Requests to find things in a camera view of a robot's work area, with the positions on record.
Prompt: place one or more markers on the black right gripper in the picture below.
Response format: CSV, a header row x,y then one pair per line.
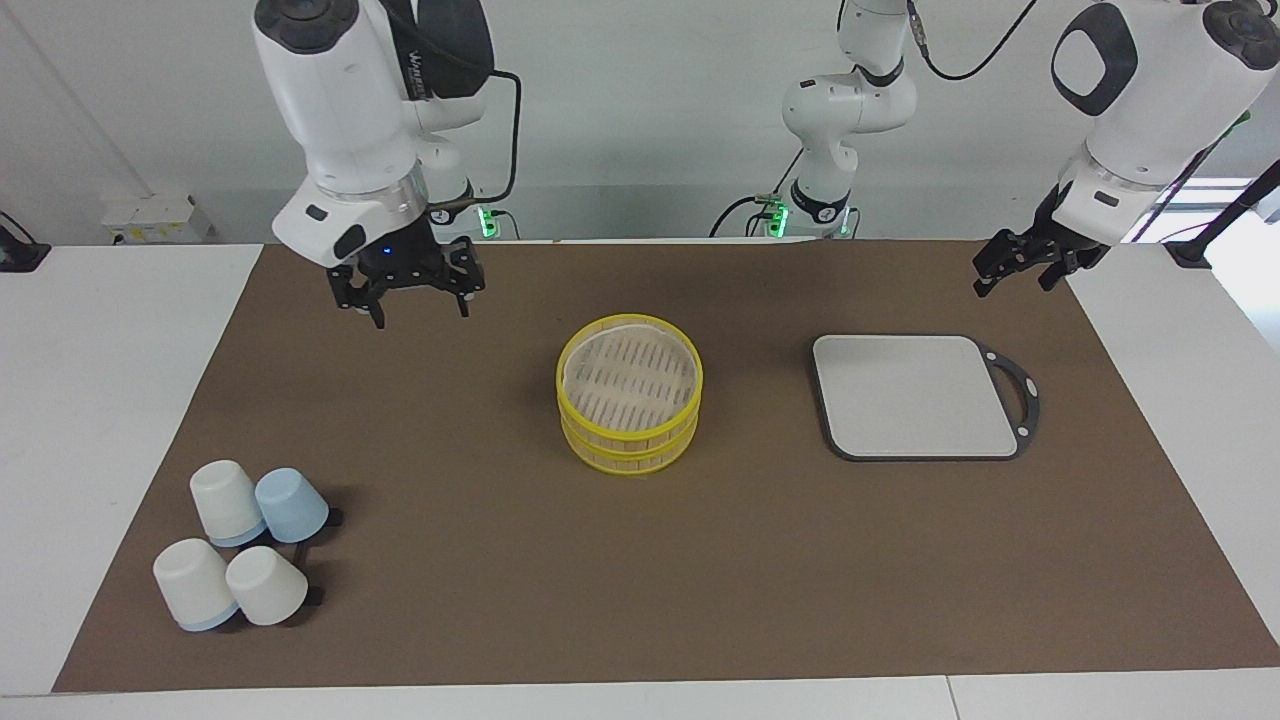
x,y
400,260

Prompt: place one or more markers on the white cup with blue rim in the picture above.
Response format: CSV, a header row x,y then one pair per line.
x,y
222,500
190,585

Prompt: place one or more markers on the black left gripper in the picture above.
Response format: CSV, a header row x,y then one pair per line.
x,y
1070,235

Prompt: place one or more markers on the black camera stand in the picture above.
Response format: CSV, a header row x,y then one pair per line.
x,y
1195,250

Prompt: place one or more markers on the yellow bamboo steamer lid tier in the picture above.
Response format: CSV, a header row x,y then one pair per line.
x,y
628,375

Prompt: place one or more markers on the white power strip box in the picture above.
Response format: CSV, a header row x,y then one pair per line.
x,y
150,215

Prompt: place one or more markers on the white plastic cup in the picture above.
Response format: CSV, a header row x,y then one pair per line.
x,y
268,585

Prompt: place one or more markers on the yellow bamboo steamer base tier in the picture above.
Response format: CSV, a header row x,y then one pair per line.
x,y
630,455

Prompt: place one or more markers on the grey cutting board black rim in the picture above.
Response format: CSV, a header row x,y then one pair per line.
x,y
900,395

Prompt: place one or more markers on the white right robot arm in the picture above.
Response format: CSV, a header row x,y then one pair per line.
x,y
345,110

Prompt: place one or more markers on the black table clamp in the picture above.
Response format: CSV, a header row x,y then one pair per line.
x,y
20,255

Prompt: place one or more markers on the light blue plastic cup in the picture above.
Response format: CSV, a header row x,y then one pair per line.
x,y
295,505

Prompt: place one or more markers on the brown table mat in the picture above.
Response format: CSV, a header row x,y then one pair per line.
x,y
640,560

